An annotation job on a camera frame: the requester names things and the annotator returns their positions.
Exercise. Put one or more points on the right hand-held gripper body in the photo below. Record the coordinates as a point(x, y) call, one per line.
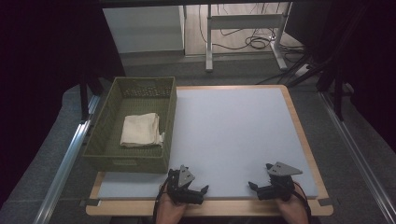
point(281, 183)

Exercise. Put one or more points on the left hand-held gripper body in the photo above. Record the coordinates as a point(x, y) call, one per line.
point(180, 183)

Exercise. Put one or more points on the cream egg print towel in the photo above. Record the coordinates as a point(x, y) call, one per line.
point(141, 129)

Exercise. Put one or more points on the green plastic basket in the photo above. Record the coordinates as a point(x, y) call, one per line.
point(118, 155)

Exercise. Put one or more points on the person's left hand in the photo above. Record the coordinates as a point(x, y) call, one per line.
point(169, 213)

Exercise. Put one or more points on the person's right hand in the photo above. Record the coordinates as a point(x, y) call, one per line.
point(292, 211)

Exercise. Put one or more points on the black tape piece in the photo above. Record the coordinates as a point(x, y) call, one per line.
point(325, 201)
point(90, 202)

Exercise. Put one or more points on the black tripod legs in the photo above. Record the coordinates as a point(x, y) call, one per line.
point(299, 73)

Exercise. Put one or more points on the white power strip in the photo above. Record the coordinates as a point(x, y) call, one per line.
point(302, 71)

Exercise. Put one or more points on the black metal stand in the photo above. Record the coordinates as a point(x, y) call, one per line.
point(84, 99)

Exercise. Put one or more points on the black curtain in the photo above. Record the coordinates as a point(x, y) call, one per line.
point(40, 77)
point(370, 62)

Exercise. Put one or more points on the white cabinet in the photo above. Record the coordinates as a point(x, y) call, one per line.
point(143, 28)

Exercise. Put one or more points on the white board with wooden frame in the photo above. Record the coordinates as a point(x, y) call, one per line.
point(233, 124)

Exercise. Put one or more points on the white metal desk frame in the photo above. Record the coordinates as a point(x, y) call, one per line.
point(243, 21)

